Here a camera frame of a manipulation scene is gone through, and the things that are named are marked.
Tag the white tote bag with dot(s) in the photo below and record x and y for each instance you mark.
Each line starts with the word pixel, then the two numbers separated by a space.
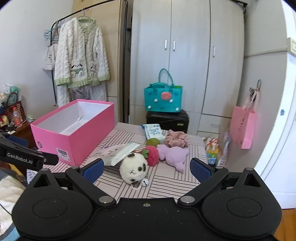
pixel 49 58

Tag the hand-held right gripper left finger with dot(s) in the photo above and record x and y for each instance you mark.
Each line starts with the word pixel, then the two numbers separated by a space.
pixel 93 171

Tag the green round plush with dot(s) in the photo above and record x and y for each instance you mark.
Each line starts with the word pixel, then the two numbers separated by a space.
pixel 153 141

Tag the black clothes rack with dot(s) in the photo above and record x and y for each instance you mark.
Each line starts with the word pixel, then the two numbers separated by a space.
pixel 126 46

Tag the red strawberry plush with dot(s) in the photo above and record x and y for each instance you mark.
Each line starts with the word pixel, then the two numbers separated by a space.
pixel 151 156

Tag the white refrigerator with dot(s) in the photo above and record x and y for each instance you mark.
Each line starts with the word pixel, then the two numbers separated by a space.
pixel 282 139

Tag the woven basket bag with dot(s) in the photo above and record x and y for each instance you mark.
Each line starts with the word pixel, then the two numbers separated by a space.
pixel 9 109

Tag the white fleece pajama jacket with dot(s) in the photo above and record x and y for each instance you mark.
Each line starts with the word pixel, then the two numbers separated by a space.
pixel 76 53

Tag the teal felt handbag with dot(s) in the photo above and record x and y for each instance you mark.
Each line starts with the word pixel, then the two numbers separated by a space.
pixel 161 99

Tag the orange drink bottle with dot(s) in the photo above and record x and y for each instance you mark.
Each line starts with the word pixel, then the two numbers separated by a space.
pixel 17 118

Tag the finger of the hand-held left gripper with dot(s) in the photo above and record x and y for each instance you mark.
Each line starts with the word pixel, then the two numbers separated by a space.
pixel 51 159
pixel 19 141

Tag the wooden nightstand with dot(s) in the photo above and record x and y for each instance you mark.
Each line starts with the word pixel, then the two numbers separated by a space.
pixel 23 135

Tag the black suitcase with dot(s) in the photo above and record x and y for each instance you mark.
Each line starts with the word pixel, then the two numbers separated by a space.
pixel 166 120

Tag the pink paper bag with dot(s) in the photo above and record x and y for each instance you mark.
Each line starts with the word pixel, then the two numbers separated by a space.
pixel 244 129

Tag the small green white packets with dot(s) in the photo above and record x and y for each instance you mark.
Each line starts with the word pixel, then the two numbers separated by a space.
pixel 30 118

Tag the pink floral scrunchie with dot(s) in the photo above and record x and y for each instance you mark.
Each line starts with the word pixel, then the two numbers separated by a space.
pixel 175 139

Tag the grey shirt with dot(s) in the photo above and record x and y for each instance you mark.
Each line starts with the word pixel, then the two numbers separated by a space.
pixel 79 92

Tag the white patterned quilt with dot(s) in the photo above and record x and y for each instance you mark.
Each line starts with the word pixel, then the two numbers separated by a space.
pixel 9 192

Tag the green printed tissue pack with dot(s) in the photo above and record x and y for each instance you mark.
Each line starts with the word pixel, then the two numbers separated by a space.
pixel 12 89

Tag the white red plush toy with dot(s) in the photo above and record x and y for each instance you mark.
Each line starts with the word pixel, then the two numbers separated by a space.
pixel 4 120

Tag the purple plush toy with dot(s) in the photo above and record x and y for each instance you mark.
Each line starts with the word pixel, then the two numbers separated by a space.
pixel 172 155

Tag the striped ribbon bow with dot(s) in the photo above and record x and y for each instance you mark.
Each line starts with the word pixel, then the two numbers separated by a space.
pixel 253 93

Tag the white panda plush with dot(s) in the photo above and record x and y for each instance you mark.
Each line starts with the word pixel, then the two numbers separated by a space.
pixel 133 168

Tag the grey wardrobe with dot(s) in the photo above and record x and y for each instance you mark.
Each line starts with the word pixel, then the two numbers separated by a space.
pixel 192 58

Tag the blue white wet wipes pack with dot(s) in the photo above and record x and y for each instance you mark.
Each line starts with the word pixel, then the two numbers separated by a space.
pixel 153 132

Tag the pink cardboard box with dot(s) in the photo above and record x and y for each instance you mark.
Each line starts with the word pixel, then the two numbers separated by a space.
pixel 76 141

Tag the striped bed sheet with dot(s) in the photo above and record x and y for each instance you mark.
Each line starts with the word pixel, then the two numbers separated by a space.
pixel 166 182

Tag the clear plastic bag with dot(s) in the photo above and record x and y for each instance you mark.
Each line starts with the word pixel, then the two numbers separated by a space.
pixel 224 148

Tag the thick white soft packet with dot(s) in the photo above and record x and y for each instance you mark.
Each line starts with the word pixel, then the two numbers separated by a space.
pixel 124 153

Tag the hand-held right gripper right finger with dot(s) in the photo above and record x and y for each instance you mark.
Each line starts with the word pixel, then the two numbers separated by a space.
pixel 200 170

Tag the flat white cartoon-face packet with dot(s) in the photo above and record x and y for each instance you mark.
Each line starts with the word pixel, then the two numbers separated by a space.
pixel 104 153

